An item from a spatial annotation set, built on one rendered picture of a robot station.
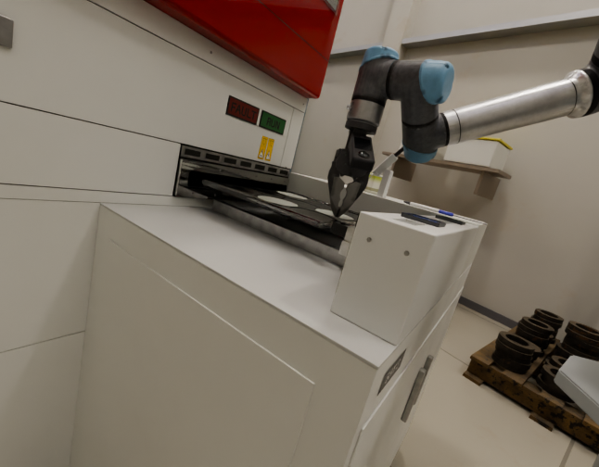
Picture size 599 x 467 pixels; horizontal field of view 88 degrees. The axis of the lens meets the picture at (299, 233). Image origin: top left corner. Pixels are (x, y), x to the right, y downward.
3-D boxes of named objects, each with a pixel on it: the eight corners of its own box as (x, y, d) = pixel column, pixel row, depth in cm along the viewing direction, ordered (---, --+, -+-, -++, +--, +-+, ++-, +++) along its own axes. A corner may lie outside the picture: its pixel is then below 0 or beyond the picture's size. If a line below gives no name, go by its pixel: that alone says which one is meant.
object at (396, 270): (329, 311, 41) (359, 210, 39) (424, 263, 87) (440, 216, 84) (396, 347, 37) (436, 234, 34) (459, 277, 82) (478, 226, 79)
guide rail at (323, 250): (211, 209, 85) (213, 198, 85) (217, 209, 87) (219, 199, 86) (379, 283, 59) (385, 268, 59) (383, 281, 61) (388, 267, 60)
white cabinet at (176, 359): (62, 507, 81) (97, 204, 64) (284, 365, 161) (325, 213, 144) (226, 833, 48) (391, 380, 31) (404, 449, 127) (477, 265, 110)
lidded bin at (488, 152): (503, 174, 303) (513, 148, 298) (489, 167, 278) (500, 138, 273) (456, 167, 337) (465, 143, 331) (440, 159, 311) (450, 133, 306)
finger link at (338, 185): (334, 213, 77) (344, 177, 75) (337, 217, 71) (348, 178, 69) (322, 210, 77) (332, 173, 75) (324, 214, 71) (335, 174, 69)
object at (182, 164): (172, 195, 78) (178, 157, 76) (280, 203, 114) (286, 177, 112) (176, 196, 77) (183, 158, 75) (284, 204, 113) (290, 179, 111)
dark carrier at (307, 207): (208, 183, 79) (209, 181, 79) (287, 193, 108) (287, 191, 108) (320, 224, 62) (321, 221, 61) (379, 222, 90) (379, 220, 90)
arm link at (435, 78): (453, 107, 65) (404, 102, 72) (458, 51, 57) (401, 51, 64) (438, 129, 62) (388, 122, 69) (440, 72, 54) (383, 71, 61)
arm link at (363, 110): (388, 106, 65) (350, 95, 65) (381, 128, 66) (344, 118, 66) (379, 112, 72) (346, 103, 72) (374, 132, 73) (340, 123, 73)
